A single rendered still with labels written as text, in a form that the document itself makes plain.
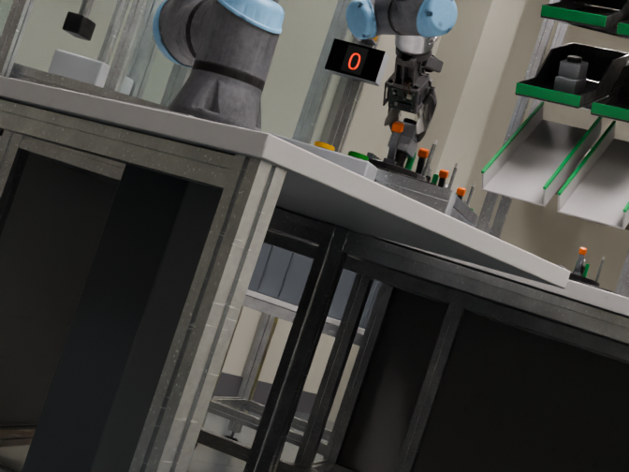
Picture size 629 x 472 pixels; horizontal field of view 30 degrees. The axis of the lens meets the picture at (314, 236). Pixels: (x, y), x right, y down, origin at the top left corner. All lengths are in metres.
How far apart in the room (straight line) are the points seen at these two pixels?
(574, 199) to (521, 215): 5.70
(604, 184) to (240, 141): 1.12
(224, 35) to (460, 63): 5.10
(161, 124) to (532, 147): 1.10
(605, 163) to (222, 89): 0.89
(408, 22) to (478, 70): 4.81
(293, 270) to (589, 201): 2.26
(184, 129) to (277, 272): 3.00
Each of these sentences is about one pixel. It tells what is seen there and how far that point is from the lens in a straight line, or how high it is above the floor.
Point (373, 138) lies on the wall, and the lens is 6.70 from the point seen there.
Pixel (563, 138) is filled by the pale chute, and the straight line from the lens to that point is 2.43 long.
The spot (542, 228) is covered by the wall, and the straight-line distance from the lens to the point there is 8.21.
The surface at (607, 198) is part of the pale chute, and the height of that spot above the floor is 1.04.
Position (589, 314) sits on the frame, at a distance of 2.07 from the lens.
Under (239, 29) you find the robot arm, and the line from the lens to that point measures 1.82.
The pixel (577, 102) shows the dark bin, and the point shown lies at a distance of 2.29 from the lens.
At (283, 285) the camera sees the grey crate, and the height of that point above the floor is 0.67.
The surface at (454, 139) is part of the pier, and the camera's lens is 6.80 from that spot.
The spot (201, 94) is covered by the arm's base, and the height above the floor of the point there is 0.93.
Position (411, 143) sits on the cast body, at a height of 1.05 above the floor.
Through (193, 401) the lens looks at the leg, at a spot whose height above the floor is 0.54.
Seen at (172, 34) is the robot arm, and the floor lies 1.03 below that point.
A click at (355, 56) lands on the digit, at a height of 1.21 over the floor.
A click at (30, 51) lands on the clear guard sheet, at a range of 3.55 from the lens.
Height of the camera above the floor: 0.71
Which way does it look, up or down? 2 degrees up
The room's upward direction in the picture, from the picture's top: 18 degrees clockwise
